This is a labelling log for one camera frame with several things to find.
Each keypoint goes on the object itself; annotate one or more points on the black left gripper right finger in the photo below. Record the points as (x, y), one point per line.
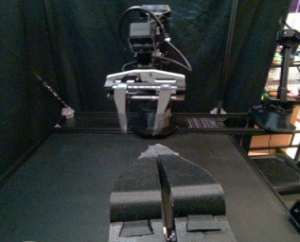
(195, 189)

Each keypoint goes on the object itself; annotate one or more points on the white corner bracket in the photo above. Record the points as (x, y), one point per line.
(219, 110)
(68, 112)

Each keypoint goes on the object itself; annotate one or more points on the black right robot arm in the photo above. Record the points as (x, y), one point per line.
(151, 121)

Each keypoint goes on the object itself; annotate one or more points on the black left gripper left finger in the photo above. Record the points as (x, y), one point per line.
(135, 189)

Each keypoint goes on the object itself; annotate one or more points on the striped white label plate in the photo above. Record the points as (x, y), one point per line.
(203, 123)

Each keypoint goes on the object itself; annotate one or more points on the brown cardboard box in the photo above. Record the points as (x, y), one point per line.
(266, 143)

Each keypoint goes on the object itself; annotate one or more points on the black cloth curtain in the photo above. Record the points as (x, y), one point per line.
(72, 47)

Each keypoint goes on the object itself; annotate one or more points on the thin diagonal brace rod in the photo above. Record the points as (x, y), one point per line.
(50, 89)

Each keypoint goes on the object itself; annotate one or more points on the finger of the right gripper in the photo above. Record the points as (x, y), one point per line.
(121, 107)
(161, 108)

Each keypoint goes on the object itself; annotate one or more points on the black vertical frame post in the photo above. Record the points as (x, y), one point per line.
(228, 53)

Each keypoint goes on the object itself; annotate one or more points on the black horizontal frame rail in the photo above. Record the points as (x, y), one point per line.
(224, 129)

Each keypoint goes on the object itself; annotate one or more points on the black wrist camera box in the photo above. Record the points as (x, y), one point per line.
(140, 36)

